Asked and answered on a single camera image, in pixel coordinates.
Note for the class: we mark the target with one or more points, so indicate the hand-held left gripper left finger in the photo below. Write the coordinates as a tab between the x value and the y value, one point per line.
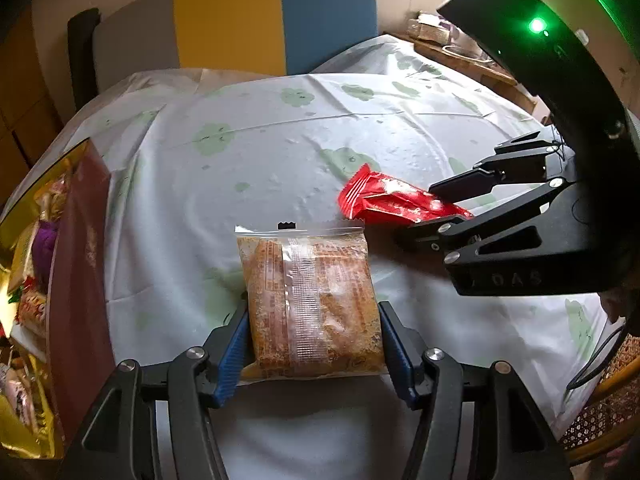
234	360

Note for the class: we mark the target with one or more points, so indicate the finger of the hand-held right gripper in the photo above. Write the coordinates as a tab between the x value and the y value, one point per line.
470	232
500	167

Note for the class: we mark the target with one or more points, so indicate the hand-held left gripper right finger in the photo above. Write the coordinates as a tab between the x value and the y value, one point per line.
396	357

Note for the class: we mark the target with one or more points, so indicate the large red snack packet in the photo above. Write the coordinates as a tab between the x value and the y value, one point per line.
385	197

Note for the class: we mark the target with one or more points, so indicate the orange cracker bag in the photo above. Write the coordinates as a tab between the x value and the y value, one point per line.
310	300

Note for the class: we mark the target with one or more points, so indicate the dark red gold-lined box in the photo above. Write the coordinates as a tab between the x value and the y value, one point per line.
80	270

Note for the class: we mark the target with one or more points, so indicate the wooden nightstand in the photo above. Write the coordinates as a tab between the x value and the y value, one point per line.
475	72

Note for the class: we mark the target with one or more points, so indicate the beige tissue box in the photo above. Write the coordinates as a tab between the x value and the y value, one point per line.
427	29

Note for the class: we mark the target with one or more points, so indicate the white green-printed tablecloth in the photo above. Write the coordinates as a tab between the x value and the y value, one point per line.
225	160

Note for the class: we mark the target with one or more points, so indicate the wicker chair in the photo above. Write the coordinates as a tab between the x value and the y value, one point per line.
607	410

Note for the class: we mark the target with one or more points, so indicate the purple snack packet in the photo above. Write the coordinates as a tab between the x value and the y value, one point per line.
44	235

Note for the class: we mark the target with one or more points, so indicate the wooden wardrobe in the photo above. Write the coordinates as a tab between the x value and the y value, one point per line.
25	100

